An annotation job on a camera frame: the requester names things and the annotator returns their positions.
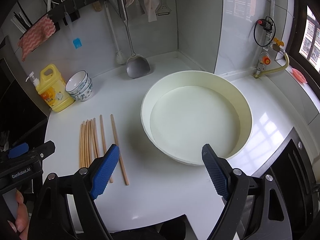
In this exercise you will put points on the blue silicone brush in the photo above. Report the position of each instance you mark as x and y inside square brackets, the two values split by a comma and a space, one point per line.
[76, 41]

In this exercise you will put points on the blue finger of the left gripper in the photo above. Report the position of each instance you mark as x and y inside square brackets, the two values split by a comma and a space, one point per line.
[43, 151]
[18, 150]

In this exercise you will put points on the window with grille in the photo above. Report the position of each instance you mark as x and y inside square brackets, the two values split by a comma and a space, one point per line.
[310, 47]

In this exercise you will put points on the yellow dish soap bottle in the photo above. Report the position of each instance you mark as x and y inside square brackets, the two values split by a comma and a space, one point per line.
[51, 87]

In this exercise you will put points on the black wall utensil rack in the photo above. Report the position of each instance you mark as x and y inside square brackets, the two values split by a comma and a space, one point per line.
[75, 2]

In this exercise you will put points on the wooden chopstick five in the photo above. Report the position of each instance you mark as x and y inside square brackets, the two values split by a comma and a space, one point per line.
[89, 142]

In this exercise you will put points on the wooden chopstick two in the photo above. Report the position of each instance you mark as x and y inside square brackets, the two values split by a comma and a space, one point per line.
[104, 140]

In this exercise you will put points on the wooden chopstick six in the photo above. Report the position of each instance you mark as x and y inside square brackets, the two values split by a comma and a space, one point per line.
[86, 144]

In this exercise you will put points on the stainless steel spatula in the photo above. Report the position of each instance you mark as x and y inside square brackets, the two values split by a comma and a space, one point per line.
[136, 65]

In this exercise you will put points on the wooden chopstick seven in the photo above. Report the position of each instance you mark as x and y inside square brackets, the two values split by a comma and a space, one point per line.
[83, 151]

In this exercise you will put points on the top floral ceramic bowl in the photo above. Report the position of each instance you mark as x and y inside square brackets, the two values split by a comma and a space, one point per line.
[76, 82]

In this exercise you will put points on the floral ceramic bowl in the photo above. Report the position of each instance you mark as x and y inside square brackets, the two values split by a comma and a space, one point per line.
[76, 82]
[82, 90]
[84, 96]

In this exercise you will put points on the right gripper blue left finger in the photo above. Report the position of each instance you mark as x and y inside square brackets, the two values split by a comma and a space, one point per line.
[101, 170]

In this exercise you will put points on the wooden chopstick eight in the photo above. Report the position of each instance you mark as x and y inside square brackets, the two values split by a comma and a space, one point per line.
[80, 146]

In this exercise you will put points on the middle floral ceramic bowl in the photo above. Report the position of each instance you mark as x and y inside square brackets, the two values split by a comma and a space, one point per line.
[82, 90]

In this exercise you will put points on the gas valve with pipe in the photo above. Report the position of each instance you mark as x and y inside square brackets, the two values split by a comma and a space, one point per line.
[271, 42]

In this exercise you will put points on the large cream round basin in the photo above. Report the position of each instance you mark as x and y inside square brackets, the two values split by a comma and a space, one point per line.
[185, 110]

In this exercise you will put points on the person's left hand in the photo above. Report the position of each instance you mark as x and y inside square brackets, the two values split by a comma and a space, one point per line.
[22, 221]

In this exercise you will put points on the wooden chopstick four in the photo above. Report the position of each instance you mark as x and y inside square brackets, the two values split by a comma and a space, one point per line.
[93, 138]

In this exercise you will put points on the chopsticks in rack holder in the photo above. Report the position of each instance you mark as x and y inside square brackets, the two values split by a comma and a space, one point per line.
[26, 12]

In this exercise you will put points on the metal peeler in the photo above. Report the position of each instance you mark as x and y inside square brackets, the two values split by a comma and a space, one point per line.
[163, 9]

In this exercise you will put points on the bottom floral ceramic bowl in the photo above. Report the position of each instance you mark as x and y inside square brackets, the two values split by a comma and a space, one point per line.
[84, 96]

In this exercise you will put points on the black stove edge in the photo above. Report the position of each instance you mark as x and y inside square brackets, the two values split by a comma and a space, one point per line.
[290, 166]

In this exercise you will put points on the pink soap dish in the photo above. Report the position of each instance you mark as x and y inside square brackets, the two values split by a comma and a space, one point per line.
[299, 76]

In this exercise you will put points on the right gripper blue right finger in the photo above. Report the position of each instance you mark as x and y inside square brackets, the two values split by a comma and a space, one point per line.
[216, 171]

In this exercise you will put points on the wooden chopstick three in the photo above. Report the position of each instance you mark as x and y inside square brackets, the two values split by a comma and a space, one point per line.
[96, 138]

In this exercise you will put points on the pink wavy dish cloth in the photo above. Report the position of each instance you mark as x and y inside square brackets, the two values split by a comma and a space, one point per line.
[36, 35]

